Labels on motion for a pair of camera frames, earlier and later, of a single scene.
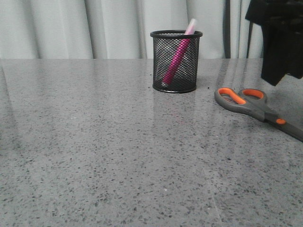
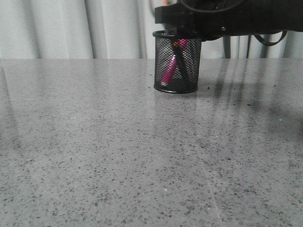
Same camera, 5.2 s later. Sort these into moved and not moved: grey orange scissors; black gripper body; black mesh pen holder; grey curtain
Moved: grey orange scissors; black gripper body
Not moved: grey curtain; black mesh pen holder
